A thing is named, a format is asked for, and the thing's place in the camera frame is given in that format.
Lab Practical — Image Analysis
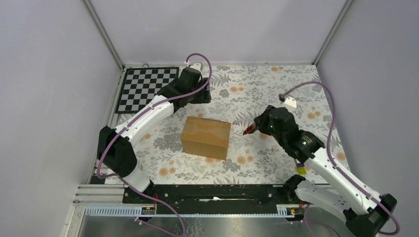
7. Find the red black utility knife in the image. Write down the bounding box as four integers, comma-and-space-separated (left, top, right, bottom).
243, 123, 257, 135

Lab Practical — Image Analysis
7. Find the brown cardboard express box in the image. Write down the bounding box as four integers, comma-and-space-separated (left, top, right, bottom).
180, 116, 231, 160

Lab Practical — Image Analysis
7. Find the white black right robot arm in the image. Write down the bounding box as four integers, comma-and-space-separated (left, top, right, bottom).
244, 106, 397, 237

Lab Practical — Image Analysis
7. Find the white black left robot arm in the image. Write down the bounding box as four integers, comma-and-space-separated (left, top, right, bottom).
97, 66, 210, 203

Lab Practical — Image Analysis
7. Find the floral patterned table mat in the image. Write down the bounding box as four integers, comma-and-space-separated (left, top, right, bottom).
134, 65, 332, 184

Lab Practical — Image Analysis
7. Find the black white checkerboard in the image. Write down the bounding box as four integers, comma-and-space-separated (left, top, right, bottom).
115, 67, 179, 114

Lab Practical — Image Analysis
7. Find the green purple toy block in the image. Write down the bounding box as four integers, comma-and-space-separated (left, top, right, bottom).
295, 161, 307, 175

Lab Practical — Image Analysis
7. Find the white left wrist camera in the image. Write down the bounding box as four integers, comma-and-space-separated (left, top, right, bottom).
185, 61, 204, 73

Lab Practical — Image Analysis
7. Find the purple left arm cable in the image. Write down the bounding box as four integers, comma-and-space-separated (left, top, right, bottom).
95, 53, 213, 237

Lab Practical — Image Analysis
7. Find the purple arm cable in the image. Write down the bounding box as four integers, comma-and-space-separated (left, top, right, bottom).
278, 80, 401, 237
95, 53, 213, 237

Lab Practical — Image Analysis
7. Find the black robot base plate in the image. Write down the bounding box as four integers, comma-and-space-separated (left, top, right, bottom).
122, 184, 306, 216

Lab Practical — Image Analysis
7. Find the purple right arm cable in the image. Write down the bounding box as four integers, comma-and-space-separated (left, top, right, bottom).
278, 80, 401, 237

